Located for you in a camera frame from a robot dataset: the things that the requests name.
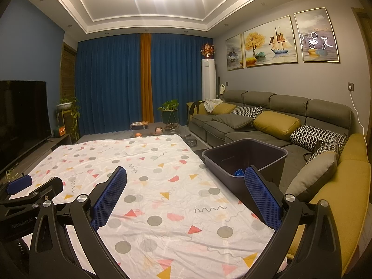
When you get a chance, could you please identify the large grey pillow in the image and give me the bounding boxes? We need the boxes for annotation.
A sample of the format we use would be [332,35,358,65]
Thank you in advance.
[285,150,339,202]

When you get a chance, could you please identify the white cloth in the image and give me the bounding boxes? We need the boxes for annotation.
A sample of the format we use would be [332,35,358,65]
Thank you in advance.
[203,98,224,112]

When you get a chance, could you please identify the grey sectional sofa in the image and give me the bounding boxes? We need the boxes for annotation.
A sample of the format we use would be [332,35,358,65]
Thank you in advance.
[186,90,372,268]

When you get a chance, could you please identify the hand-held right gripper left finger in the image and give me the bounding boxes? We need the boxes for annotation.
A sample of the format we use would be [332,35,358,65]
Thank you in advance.
[29,166,128,279]

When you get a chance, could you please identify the blue curtain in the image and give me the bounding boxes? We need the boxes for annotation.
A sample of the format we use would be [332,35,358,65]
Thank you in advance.
[76,33,143,136]
[151,33,216,128]

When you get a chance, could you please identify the brown wooden wall panel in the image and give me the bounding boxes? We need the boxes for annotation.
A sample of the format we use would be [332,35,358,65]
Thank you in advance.
[60,42,77,99]

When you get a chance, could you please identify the white standing air conditioner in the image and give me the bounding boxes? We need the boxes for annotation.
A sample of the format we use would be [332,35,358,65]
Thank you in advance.
[201,59,217,101]

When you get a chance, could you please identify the dark grey trash bin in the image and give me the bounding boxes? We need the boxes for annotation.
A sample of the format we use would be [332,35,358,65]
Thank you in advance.
[202,139,288,201]

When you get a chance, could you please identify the long yellow sofa cushion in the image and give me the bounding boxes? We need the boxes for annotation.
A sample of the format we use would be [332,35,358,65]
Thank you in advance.
[286,133,371,271]

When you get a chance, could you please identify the black cloth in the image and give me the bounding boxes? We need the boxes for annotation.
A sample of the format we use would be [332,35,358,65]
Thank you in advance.
[189,101,204,116]

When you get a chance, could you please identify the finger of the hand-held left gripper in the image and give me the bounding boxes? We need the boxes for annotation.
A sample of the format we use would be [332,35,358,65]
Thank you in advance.
[0,175,32,198]
[0,177,64,210]

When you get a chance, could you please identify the small framed landscape painting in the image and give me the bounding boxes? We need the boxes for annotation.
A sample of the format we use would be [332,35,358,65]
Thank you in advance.
[225,33,245,72]

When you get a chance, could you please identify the flat grey pillow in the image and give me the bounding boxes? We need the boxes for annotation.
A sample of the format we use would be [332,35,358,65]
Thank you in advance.
[212,114,253,130]

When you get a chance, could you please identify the orange curtain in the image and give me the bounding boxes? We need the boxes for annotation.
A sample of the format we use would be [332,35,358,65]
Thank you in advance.
[140,33,154,123]

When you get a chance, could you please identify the gold plant stand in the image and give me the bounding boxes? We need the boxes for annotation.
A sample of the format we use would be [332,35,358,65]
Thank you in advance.
[56,109,73,136]

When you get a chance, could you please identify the white charging cable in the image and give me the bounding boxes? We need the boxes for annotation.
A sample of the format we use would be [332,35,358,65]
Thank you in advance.
[350,90,367,140]

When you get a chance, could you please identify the black flat television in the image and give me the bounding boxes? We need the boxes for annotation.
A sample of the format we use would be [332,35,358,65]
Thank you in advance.
[0,80,47,169]

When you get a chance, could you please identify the black white patterned pillow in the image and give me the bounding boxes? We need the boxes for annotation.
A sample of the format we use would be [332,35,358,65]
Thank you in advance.
[308,139,348,163]
[229,106,263,123]
[290,124,348,152]

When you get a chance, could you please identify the potted plant green pot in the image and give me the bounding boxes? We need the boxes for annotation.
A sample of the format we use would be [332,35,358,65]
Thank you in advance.
[157,99,179,124]

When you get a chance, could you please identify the small yellow pillow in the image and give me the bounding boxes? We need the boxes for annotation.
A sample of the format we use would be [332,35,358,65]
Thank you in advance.
[211,103,237,115]

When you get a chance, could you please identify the framed sailboat tree painting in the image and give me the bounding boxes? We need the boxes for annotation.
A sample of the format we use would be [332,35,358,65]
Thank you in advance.
[242,14,298,68]

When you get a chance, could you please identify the large yellow pillow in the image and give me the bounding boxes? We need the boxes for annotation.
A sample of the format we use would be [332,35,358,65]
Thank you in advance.
[253,111,301,141]

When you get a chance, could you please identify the trailing plant white bowl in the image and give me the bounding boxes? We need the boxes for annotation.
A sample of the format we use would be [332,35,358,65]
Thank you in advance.
[56,93,81,140]

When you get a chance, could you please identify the white patterned tablecloth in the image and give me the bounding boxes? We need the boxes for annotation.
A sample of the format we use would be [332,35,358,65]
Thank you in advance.
[6,134,276,272]

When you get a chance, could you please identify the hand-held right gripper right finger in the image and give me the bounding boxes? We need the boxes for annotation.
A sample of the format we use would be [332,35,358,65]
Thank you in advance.
[244,166,343,279]

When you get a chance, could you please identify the framed grey abstract painting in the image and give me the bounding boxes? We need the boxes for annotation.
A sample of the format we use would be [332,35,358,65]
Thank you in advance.
[293,7,341,63]

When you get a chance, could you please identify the red gold flower decoration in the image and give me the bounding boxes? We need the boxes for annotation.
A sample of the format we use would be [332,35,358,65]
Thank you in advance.
[200,42,216,59]

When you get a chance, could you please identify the grey television cabinet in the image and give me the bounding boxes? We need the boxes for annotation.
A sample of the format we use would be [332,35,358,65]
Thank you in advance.
[0,134,72,186]

